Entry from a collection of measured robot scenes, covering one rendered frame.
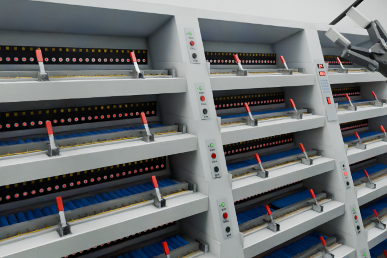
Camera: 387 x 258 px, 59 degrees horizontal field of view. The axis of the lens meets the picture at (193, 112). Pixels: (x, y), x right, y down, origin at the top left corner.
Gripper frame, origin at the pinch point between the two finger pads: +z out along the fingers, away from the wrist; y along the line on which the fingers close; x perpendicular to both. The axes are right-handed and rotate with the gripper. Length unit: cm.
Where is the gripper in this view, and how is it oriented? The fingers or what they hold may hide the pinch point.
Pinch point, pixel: (341, 22)
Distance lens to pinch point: 111.1
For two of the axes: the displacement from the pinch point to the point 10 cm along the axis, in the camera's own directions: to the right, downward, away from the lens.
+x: 2.5, -4.5, -8.6
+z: -7.1, -6.9, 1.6
